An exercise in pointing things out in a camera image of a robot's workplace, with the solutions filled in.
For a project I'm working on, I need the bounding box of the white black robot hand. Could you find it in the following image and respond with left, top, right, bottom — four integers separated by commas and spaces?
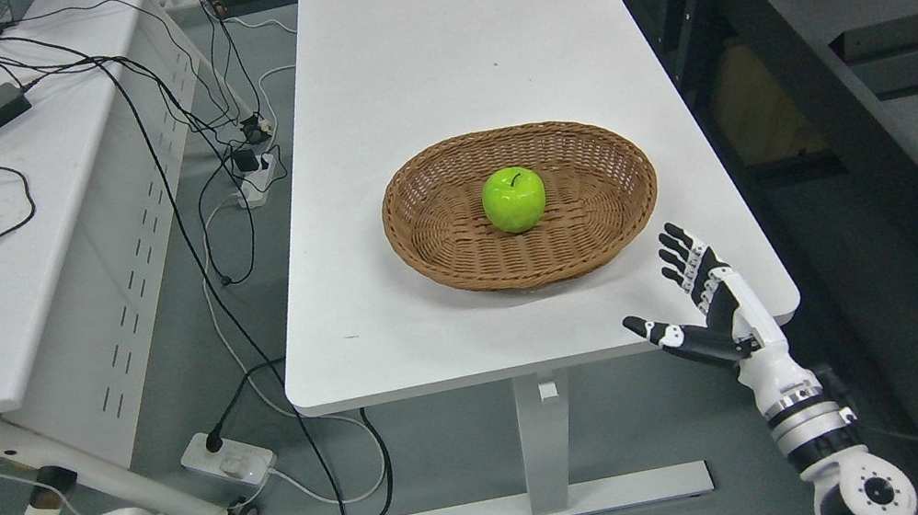
623, 223, 823, 421

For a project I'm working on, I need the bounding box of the green apple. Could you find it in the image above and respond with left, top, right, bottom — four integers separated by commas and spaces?
482, 166, 547, 235

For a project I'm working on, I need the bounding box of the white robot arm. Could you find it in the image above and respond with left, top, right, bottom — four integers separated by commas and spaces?
766, 386, 918, 515

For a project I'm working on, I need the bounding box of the brown wicker basket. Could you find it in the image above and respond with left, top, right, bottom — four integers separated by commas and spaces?
381, 120, 659, 292

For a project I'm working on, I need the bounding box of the white centre table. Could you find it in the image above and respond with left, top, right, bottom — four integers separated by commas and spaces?
285, 0, 800, 515

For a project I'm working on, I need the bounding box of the white far power strip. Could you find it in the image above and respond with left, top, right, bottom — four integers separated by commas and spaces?
229, 149, 279, 211

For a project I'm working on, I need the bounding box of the white floor power strip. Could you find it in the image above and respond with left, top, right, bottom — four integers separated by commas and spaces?
180, 432, 276, 487

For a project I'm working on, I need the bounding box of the white left desk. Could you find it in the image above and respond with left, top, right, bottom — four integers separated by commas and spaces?
0, 0, 230, 515

